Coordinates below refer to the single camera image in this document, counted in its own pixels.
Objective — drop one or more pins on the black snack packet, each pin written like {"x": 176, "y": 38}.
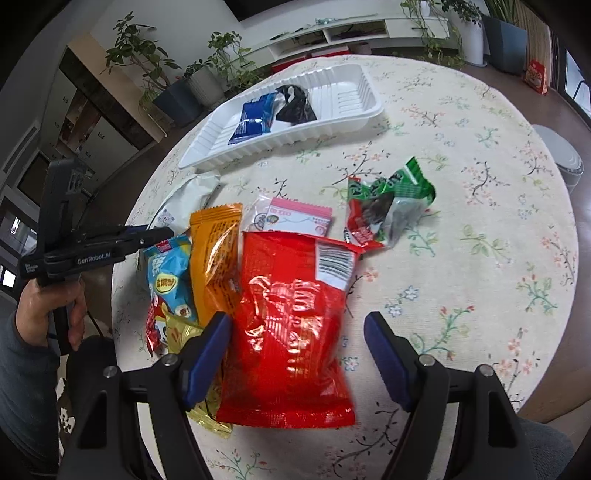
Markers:
{"x": 295, "y": 108}

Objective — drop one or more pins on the trailing vine plant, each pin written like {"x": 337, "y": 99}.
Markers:
{"x": 431, "y": 41}

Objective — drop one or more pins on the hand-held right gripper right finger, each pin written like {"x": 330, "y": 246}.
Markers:
{"x": 385, "y": 357}

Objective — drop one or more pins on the tall leafy potted plant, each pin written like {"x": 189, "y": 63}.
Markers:
{"x": 138, "y": 50}

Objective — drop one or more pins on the person's left hand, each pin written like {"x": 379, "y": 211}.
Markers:
{"x": 34, "y": 314}

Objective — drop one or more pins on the red and white strawberry packet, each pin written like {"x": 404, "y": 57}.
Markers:
{"x": 154, "y": 327}

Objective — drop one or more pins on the pink cartoon snack packet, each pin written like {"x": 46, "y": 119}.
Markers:
{"x": 302, "y": 219}

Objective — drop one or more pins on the orange snack packet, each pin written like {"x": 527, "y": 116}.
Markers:
{"x": 214, "y": 258}

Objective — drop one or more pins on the white snack packet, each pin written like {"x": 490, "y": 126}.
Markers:
{"x": 189, "y": 196}

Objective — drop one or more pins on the light blue cartoon snack packet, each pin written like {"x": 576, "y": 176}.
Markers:
{"x": 171, "y": 277}

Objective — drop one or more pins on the small leafy potted plant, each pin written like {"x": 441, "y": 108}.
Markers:
{"x": 226, "y": 55}

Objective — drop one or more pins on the white plastic tray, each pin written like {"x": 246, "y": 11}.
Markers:
{"x": 341, "y": 99}

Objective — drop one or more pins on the gold foil snack packet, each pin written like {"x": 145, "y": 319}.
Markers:
{"x": 178, "y": 330}

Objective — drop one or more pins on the person's grey trouser leg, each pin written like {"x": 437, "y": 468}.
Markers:
{"x": 545, "y": 452}

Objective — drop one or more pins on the black television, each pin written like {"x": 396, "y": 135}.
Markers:
{"x": 300, "y": 7}

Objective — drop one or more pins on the large red snack bag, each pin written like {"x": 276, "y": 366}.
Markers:
{"x": 286, "y": 323}

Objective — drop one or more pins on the person's left forearm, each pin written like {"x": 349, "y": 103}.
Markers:
{"x": 23, "y": 392}

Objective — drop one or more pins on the floral tablecloth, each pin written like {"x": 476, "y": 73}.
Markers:
{"x": 461, "y": 240}

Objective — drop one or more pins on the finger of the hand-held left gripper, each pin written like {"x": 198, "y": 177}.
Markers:
{"x": 138, "y": 236}

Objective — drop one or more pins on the white television cabinet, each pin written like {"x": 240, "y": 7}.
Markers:
{"x": 295, "y": 44}

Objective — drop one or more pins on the brown wooden cabinet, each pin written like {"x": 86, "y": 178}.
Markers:
{"x": 92, "y": 120}

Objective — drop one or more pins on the dark square plant pot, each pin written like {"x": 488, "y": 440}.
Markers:
{"x": 178, "y": 104}

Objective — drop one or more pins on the white ribbed plant pot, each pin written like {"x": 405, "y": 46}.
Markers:
{"x": 205, "y": 85}

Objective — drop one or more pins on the green and red seaweed packet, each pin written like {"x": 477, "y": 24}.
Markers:
{"x": 388, "y": 207}

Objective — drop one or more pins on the tall white plant pot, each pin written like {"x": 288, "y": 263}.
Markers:
{"x": 471, "y": 41}

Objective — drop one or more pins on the large grey-blue plant pot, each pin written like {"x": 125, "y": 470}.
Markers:
{"x": 505, "y": 46}

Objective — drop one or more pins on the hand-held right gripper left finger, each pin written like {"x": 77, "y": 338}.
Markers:
{"x": 207, "y": 355}

